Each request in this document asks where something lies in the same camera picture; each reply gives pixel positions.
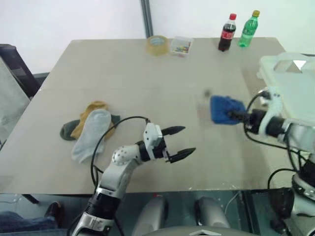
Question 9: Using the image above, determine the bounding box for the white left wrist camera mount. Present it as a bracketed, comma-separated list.
[143, 122, 164, 161]

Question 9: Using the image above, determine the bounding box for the blue jeans leg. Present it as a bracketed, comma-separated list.
[0, 209, 69, 234]

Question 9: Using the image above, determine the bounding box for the white plastic container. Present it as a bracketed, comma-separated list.
[256, 52, 315, 126]

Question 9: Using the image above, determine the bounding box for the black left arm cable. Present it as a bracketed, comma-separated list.
[90, 116, 151, 189]

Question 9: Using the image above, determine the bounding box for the mustard yellow sock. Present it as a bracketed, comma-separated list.
[71, 100, 117, 141]

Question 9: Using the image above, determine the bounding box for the clear packing tape roll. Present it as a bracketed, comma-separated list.
[146, 34, 169, 57]

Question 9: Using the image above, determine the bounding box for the white cable under table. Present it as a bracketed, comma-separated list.
[224, 191, 241, 215]

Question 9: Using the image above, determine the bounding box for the black shoe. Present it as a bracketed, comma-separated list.
[45, 201, 63, 228]

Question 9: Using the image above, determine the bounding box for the blue ankle sock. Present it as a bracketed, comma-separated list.
[210, 95, 247, 125]

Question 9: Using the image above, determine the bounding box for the dark grey sock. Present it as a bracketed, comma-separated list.
[59, 114, 122, 142]

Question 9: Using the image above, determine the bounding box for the black table leg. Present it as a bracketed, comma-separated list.
[242, 190, 258, 236]

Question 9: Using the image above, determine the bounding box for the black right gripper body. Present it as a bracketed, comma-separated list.
[242, 109, 266, 135]

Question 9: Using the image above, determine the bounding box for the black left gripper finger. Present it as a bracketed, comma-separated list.
[165, 147, 197, 164]
[160, 125, 186, 137]

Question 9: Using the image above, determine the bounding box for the green bottle with yellow cap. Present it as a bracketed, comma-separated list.
[237, 10, 261, 48]

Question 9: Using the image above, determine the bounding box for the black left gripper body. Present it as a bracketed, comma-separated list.
[153, 136, 173, 163]

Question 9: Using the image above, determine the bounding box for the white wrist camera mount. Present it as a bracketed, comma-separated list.
[143, 122, 164, 161]
[260, 91, 283, 136]

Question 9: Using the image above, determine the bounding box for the clear box of coloured pins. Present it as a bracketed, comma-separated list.
[169, 36, 194, 57]

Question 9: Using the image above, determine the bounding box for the light grey sock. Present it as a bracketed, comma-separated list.
[71, 108, 112, 165]

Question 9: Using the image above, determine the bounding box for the grey metal post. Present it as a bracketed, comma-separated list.
[140, 0, 155, 38]

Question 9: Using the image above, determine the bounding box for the cola bottle with red cap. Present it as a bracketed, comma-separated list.
[217, 13, 238, 53]

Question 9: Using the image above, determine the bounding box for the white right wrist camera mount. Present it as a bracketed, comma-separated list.
[260, 91, 283, 136]

